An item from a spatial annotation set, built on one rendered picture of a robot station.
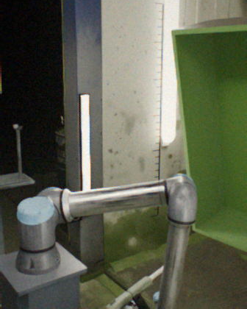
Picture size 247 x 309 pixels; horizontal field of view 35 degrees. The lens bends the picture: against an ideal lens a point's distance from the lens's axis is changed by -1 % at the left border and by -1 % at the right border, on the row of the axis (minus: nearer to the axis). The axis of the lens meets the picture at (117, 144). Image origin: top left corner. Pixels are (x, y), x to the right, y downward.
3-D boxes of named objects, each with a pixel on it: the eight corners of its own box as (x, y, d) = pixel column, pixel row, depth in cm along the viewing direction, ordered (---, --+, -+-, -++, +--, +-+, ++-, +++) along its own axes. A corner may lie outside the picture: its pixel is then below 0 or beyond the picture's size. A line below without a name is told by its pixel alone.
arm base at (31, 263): (26, 280, 155) (24, 257, 152) (9, 260, 170) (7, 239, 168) (68, 265, 165) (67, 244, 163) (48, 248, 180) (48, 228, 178)
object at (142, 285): (120, 345, 204) (109, 307, 199) (115, 341, 208) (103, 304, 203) (181, 292, 232) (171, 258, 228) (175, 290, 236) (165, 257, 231)
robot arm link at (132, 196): (22, 201, 172) (195, 176, 161) (34, 187, 189) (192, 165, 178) (30, 232, 175) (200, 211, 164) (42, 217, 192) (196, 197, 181)
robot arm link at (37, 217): (13, 249, 159) (10, 208, 155) (27, 231, 175) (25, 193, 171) (50, 251, 157) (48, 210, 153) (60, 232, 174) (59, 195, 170)
